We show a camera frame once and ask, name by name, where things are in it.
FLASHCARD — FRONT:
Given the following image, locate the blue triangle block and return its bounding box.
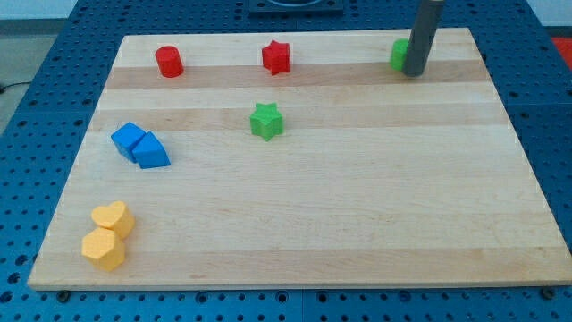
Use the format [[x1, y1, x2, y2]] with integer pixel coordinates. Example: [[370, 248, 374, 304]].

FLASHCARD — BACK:
[[132, 131, 171, 169]]

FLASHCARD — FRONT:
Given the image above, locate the light wooden board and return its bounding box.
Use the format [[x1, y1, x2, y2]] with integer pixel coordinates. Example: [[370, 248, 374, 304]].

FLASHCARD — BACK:
[[29, 28, 571, 291]]

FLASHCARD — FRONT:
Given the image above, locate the green star block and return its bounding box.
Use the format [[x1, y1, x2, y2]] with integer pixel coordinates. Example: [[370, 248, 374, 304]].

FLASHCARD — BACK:
[[249, 103, 284, 141]]

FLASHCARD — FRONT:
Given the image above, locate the red star block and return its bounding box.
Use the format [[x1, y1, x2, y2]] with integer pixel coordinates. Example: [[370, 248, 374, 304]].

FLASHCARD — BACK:
[[262, 40, 290, 75]]

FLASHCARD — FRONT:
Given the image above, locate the red cylinder block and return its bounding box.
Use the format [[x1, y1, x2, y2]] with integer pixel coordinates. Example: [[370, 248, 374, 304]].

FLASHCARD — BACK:
[[155, 46, 184, 78]]

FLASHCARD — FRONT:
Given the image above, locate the green block behind tool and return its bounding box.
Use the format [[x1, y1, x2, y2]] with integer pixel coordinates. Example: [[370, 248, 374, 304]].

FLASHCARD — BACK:
[[390, 38, 408, 71]]

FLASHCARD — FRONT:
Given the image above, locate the blue cube block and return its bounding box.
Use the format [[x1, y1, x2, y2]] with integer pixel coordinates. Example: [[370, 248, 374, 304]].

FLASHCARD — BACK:
[[111, 123, 146, 163]]

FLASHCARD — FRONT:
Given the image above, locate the yellow heart block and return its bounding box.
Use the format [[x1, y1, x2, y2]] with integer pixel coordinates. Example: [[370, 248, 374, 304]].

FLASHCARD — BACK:
[[91, 200, 135, 240]]

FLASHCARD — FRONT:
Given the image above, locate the yellow hexagon block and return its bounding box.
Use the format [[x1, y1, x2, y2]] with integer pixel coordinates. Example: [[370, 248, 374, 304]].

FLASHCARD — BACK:
[[81, 227, 125, 271]]

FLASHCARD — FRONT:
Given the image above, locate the red object at right edge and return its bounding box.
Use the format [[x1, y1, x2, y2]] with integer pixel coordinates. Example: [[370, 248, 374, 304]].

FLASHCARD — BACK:
[[551, 37, 572, 69]]

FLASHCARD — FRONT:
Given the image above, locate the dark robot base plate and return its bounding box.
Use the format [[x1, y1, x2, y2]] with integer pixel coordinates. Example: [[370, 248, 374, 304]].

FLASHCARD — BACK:
[[246, 0, 344, 14]]

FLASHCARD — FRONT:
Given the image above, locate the black cable on floor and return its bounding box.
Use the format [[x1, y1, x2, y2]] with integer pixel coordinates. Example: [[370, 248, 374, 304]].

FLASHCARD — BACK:
[[0, 80, 31, 94]]

